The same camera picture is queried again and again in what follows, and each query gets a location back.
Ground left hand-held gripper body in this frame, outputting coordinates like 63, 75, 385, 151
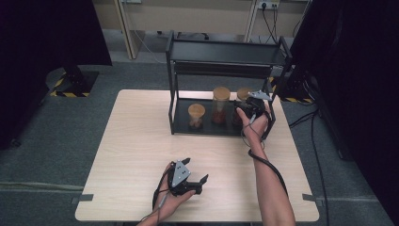
168, 158, 202, 197

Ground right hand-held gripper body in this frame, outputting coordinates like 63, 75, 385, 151
241, 90, 273, 120

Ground tall glass jar wooden lid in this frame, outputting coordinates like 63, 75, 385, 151
231, 87, 254, 128
211, 86, 231, 126

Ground short glass jar wooden lid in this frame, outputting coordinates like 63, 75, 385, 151
187, 103, 207, 130

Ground black metal shelf rack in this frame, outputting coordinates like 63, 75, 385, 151
165, 30, 295, 139

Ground person's right hand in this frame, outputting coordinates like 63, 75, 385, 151
235, 105, 271, 146

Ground person's left hand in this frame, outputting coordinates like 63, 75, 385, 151
152, 162, 196, 220

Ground black striped stand base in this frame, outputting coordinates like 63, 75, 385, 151
268, 67, 315, 105
45, 64, 100, 98

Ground beige furniture leg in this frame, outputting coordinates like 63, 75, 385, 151
244, 0, 265, 43
112, 0, 147, 60

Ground grey tape piece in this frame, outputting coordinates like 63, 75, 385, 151
301, 193, 325, 207
71, 193, 94, 205

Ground black curtain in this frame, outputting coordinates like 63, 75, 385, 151
0, 0, 113, 151
289, 0, 399, 218

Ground left hand-held gripper cable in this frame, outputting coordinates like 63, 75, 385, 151
138, 165, 175, 226

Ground hand-held gripper cable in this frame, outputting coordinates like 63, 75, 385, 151
241, 115, 289, 198
138, 165, 175, 226

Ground right hand-held gripper cable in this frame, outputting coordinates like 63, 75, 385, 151
241, 115, 289, 198

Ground black floor cable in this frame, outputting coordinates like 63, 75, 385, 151
288, 108, 331, 226

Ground black socket cables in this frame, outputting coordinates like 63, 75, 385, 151
261, 4, 280, 45

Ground white wall socket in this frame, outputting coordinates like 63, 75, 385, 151
257, 0, 280, 10

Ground white floor cable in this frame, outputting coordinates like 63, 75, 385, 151
133, 29, 168, 65

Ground grey floor cable cover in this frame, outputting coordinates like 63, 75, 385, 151
0, 181, 86, 192

